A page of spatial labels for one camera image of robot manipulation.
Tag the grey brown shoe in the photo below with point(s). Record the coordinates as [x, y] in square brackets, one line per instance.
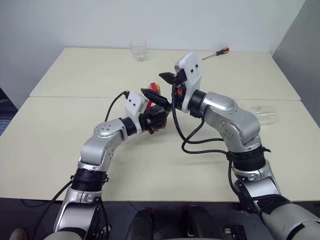
[18, 234]

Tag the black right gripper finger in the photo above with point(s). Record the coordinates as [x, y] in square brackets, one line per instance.
[169, 77]
[157, 98]

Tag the black box with white part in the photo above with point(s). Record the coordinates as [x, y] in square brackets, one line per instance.
[236, 232]

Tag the dark blue grid mat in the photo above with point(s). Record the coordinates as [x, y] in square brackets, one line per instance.
[4, 127]

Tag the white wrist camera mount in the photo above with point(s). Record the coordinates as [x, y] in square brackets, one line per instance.
[191, 65]
[133, 105]

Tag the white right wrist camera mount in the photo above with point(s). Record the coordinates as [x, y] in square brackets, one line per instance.
[191, 65]

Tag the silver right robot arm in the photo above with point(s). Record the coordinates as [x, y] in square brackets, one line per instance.
[225, 107]

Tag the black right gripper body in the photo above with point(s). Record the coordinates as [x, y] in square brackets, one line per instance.
[180, 80]

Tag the clear wine glass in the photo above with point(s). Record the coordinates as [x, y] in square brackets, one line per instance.
[267, 113]

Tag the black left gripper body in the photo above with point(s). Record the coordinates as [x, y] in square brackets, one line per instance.
[145, 123]

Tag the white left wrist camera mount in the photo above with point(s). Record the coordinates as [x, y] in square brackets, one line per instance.
[133, 105]

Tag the clear glass tumbler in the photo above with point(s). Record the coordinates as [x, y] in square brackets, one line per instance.
[138, 50]

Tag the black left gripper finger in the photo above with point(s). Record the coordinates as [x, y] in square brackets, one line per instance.
[160, 125]
[158, 111]

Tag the plastic bottle with dark drink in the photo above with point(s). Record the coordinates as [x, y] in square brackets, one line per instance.
[149, 103]

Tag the dark rounded shape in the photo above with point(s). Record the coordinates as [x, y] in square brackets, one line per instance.
[202, 222]
[140, 225]

